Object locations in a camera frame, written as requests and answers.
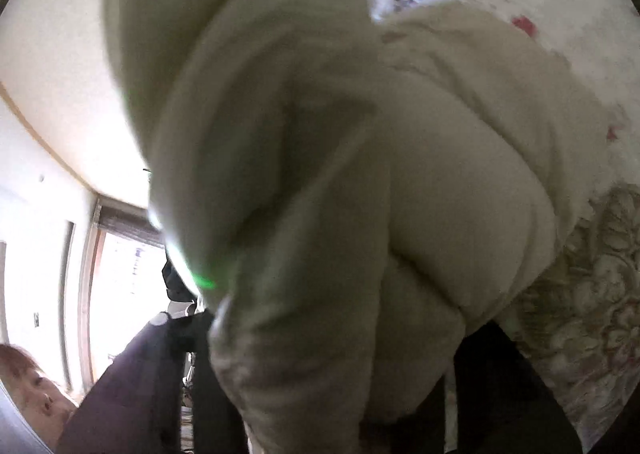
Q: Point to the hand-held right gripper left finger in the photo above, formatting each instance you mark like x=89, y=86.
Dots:
x=125, y=384

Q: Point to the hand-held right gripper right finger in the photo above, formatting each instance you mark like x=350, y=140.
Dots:
x=505, y=394

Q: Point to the window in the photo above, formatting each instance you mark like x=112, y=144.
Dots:
x=120, y=284

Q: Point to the person's head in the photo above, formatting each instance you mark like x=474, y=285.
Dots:
x=35, y=394

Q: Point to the floral bedspread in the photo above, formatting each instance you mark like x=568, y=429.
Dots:
x=575, y=14

